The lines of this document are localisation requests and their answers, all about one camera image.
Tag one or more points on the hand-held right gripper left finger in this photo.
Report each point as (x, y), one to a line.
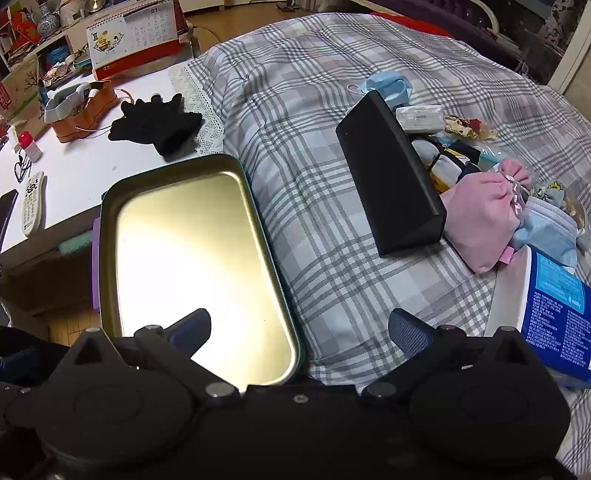
(193, 324)

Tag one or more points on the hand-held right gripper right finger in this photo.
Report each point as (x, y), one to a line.
(408, 328)

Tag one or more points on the gold metal tin tray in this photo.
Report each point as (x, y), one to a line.
(194, 258)

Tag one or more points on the blue face mask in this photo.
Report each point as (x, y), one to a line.
(385, 87)
(545, 226)

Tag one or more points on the green sponge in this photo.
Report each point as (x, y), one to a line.
(76, 242)

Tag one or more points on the black phone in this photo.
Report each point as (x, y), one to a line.
(6, 217)

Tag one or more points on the white remote control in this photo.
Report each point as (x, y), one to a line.
(33, 203)

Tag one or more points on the blue tissue box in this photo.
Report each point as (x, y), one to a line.
(554, 314)

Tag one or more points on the black rectangular box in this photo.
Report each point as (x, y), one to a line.
(392, 175)

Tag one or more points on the white and yellow rolled sock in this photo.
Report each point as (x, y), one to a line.
(448, 170)

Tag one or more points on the black eyeglasses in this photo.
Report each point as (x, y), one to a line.
(21, 168)

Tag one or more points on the white bottle with red cap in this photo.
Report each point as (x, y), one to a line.
(30, 146)

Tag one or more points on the black knit gloves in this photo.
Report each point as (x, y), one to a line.
(154, 122)

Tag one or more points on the white lace cloth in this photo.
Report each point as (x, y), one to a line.
(201, 115)

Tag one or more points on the white tissue packet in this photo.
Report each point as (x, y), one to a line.
(419, 117)

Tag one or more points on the grey plaid quilt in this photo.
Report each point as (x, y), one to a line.
(295, 138)

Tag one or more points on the orange leather tray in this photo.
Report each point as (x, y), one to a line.
(85, 113)

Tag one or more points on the brown cardboard box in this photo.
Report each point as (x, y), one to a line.
(18, 90)

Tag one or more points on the desk calendar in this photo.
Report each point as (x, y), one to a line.
(134, 39)

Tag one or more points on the blue and white vase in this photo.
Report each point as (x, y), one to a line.
(47, 21)

